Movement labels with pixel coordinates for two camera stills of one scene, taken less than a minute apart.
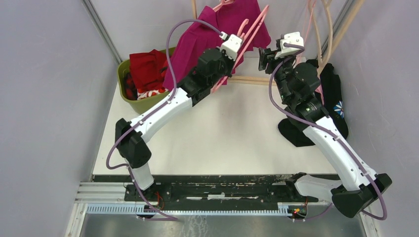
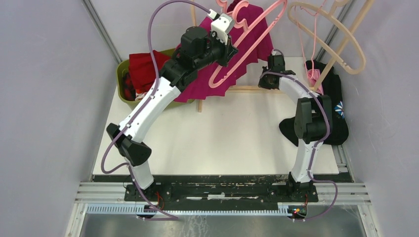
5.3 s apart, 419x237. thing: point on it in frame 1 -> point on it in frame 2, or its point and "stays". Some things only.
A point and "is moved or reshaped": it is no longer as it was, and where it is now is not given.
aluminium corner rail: x=100 y=27 stays
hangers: x=309 y=19 -> x=296 y=6
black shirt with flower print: x=333 y=104 stays
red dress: x=146 y=69 stays
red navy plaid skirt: x=131 y=89 stays
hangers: x=321 y=61 -> x=333 y=56
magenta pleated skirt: x=235 y=25 is moved or reshaped
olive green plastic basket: x=142 y=106 stays
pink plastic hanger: x=247 y=37 -> x=223 y=5
